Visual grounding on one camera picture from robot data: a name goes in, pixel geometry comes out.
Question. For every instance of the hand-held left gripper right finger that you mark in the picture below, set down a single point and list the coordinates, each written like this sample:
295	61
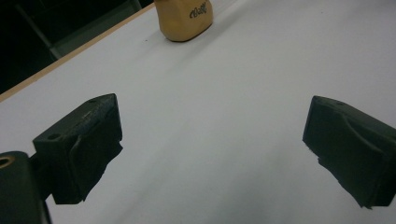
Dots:
351	152

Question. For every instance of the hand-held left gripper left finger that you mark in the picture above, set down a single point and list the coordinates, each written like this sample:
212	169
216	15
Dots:
77	149

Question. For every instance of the yellow bag-shaped holder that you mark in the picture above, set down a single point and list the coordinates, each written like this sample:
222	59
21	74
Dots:
177	21

